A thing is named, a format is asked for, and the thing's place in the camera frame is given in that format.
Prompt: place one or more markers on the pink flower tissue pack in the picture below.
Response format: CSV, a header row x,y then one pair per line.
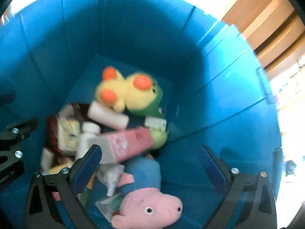
x,y
120,146

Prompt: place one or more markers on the white bottle in crate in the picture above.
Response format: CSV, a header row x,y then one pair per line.
x,y
89,130

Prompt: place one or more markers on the yellow snack packet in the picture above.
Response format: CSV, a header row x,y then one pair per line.
x,y
69,132

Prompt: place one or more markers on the blue plastic crate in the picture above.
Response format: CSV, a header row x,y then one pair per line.
x,y
215,91

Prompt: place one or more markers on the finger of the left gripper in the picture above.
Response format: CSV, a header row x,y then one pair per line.
x,y
16,133

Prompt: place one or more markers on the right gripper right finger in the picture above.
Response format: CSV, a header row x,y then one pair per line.
x,y
225,183

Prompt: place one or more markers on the pink pig plush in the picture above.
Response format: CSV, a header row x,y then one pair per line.
x,y
144,205

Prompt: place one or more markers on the white cylinder tube in crate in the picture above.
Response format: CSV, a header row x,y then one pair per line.
x,y
107,117

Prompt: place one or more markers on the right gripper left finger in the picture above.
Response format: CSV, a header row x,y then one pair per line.
x,y
73,181

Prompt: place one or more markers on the yellow duck plush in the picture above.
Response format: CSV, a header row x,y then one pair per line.
x,y
138,93

